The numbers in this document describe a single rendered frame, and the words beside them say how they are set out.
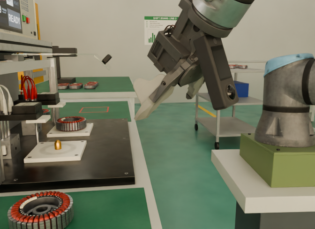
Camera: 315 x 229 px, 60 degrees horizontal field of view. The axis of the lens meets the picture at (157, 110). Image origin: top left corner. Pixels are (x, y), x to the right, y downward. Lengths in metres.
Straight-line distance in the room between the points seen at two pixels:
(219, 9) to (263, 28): 6.62
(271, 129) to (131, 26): 5.56
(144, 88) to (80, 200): 0.30
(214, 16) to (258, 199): 0.43
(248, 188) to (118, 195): 0.31
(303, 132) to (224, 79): 0.39
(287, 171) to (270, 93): 0.20
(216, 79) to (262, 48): 6.58
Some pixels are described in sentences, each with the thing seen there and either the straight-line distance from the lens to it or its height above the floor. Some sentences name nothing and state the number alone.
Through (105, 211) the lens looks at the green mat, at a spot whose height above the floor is 0.75.
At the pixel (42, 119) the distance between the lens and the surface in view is 0.84.
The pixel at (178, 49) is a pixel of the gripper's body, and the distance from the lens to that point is 0.44.
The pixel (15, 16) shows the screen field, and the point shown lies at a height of 1.18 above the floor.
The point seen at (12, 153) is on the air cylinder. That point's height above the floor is 0.78.
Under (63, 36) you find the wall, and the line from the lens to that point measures 6.26.
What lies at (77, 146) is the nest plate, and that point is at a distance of 0.89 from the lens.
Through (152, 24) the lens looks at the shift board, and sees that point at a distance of 6.22.
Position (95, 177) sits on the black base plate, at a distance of 0.69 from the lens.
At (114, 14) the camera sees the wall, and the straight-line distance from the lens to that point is 6.20.
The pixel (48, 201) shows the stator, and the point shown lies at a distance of 0.61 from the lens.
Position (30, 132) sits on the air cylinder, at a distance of 1.11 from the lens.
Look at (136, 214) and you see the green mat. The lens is 0.58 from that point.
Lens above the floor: 1.06
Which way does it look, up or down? 11 degrees down
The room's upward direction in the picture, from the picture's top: straight up
